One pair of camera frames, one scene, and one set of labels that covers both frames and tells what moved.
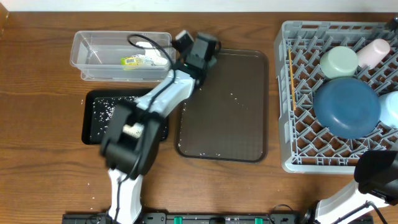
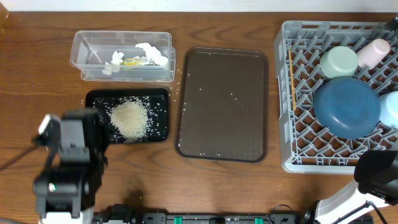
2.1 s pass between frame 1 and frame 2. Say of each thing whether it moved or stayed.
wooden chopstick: stayed
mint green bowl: stayed
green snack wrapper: stayed
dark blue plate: stayed
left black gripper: moved
